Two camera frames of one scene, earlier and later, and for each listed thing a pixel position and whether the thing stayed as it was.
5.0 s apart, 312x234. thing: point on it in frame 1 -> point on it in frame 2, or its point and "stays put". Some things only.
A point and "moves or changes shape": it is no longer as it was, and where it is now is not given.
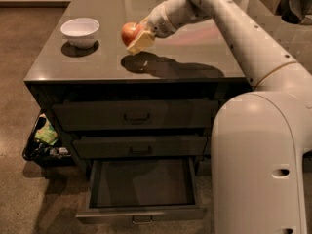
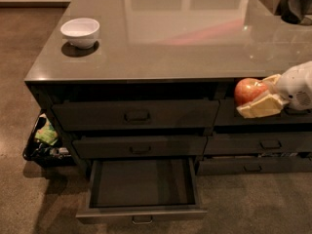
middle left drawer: (138, 146) stays put
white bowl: (81, 31) stays put
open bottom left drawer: (141, 191) stays put
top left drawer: (135, 115) stays put
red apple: (130, 31) moves or changes shape
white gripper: (158, 22) -> (296, 86)
